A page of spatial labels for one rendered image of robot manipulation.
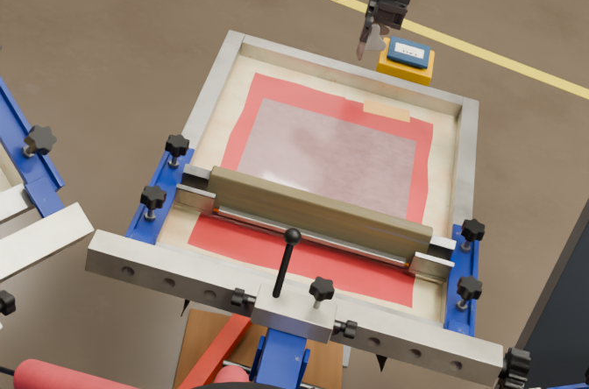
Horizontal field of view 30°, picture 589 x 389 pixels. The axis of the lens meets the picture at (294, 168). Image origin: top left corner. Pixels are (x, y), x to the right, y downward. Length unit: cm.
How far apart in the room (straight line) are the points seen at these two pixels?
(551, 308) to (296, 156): 65
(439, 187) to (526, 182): 189
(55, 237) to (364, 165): 82
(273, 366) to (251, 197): 40
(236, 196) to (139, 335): 120
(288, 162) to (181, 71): 200
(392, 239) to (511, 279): 173
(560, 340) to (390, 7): 81
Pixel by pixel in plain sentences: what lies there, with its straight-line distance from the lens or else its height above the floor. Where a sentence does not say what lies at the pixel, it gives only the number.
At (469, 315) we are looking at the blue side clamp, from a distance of 191.
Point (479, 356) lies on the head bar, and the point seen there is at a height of 104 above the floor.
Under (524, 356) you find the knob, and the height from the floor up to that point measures 105.
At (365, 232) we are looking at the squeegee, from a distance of 196.
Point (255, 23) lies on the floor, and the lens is 456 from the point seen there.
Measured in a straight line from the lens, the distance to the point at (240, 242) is 197.
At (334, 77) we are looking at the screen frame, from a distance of 246.
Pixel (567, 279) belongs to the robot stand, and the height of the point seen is 83.
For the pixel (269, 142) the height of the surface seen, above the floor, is 96.
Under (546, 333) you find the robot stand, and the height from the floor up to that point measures 67.
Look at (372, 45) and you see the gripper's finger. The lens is 239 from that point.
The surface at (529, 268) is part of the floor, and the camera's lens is 374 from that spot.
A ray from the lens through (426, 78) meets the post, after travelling 261.
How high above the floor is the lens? 224
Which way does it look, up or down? 36 degrees down
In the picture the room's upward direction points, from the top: 16 degrees clockwise
